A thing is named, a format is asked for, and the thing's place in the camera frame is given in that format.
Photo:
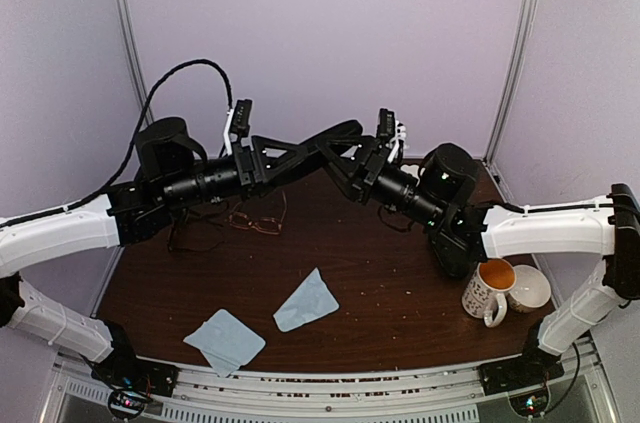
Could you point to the aluminium right corner post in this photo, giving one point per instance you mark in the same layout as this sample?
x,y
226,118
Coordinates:
x,y
524,28

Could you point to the aluminium left corner post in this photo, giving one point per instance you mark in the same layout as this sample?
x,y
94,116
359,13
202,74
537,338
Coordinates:
x,y
131,52

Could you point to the white cream bowl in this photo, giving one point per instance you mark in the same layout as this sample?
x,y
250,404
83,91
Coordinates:
x,y
531,291

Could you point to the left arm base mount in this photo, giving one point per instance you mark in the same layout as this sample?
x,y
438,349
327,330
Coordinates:
x,y
133,381

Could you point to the aluminium front frame rail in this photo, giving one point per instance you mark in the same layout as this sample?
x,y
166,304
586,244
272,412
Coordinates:
x,y
441,394

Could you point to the light blue cloth left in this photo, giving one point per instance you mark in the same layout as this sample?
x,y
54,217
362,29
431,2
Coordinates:
x,y
226,343

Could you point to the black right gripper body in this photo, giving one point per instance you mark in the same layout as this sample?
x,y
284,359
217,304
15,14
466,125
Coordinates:
x,y
373,161

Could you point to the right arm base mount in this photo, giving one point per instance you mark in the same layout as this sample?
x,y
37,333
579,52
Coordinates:
x,y
532,367

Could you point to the dark brown sunglasses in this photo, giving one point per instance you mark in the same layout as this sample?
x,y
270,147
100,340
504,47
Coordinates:
x,y
196,232

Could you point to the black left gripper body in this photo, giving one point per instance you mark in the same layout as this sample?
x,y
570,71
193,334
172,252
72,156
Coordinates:
x,y
245,160

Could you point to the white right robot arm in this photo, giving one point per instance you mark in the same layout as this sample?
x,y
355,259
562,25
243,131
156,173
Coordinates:
x,y
464,234

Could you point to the light blue cloth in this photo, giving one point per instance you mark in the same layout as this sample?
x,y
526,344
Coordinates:
x,y
226,343
310,301

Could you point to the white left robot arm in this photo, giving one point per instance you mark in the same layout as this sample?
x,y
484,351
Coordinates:
x,y
175,174

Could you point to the black glasses case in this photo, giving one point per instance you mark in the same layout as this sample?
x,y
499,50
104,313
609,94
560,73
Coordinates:
x,y
348,128

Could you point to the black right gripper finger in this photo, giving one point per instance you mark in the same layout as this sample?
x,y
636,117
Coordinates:
x,y
346,146
344,172

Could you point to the white patterned mug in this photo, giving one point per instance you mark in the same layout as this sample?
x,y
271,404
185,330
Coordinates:
x,y
485,296

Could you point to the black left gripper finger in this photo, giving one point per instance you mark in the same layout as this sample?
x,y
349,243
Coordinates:
x,y
280,174
274,151

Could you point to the light blue cloth right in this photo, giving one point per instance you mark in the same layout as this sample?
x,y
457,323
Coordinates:
x,y
310,301

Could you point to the aluminium corner post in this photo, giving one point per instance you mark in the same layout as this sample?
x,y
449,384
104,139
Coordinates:
x,y
131,52
524,28

